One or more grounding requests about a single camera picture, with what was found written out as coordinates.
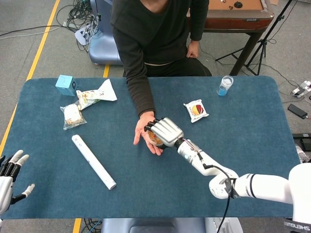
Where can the person right hand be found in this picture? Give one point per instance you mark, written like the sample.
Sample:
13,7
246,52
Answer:
142,128

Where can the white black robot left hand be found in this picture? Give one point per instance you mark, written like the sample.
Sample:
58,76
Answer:
5,189

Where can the person left hand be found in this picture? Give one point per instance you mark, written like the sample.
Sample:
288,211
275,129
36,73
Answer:
193,49

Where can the silver robot right hand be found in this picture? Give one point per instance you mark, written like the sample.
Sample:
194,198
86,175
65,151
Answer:
167,132

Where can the round snack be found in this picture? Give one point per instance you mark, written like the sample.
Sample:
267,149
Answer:
154,138

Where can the person right forearm dark sleeve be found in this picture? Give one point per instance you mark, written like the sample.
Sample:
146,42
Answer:
141,94

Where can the person left forearm dark sleeve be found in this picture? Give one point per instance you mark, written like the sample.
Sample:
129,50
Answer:
199,21

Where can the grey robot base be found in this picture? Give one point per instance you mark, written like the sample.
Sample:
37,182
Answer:
145,225

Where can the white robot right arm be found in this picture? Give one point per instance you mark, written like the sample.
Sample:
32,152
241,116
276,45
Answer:
262,187

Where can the white snack packet fruit print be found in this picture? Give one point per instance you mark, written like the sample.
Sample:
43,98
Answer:
196,110

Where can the person torso dark sweater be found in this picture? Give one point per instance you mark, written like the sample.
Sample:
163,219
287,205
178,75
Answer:
158,31

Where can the clear jar blue label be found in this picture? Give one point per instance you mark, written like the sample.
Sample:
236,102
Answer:
224,87

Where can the white green snack bag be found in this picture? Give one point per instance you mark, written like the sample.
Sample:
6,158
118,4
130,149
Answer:
102,94

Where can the brown wooden game table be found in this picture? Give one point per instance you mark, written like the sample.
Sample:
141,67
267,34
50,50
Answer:
238,20

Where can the white paper roll tube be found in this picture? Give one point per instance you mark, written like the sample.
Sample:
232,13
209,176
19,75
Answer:
93,161

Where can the blue carpet table cover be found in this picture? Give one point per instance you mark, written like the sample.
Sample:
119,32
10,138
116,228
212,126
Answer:
155,194

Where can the clear bag of pastry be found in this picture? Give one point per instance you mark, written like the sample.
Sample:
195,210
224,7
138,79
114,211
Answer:
72,116

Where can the black tripod stand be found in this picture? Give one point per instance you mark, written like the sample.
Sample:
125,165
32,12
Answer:
263,42

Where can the small light blue box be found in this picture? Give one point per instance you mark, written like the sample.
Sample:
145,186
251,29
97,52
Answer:
65,85

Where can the blue grey machine base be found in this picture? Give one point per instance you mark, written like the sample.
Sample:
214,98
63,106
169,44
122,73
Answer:
103,48

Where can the white power strip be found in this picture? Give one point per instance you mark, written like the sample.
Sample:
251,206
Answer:
301,89
81,35

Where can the black smartphone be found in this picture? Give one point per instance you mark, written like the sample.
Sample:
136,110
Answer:
297,111

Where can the black floor device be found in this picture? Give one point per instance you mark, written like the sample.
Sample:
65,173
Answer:
302,139

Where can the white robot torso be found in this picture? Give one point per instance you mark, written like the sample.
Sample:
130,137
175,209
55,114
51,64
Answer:
301,194

